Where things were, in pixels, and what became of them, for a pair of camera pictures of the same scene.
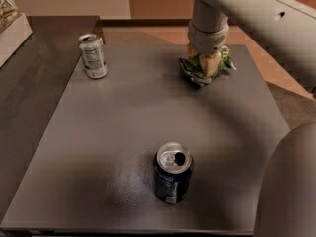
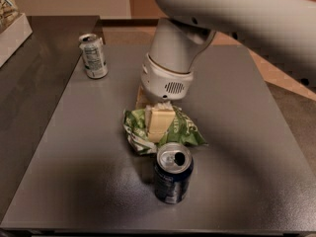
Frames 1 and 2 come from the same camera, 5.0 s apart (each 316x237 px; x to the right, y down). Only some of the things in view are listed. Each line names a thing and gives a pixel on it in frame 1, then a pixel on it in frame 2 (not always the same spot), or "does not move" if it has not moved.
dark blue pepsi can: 172,171 does not move
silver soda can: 93,52 does not move
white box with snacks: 15,26 does not move
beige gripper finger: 191,52 to 143,100
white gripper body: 206,39 to 161,82
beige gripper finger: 209,63 to 158,118
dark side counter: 31,86 does not move
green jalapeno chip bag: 193,67 to 181,130
